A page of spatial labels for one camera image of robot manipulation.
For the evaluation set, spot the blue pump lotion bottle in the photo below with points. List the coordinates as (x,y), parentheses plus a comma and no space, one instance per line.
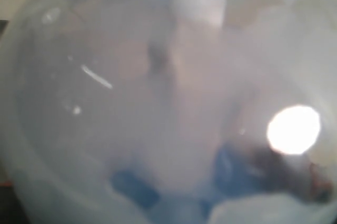
(171,111)

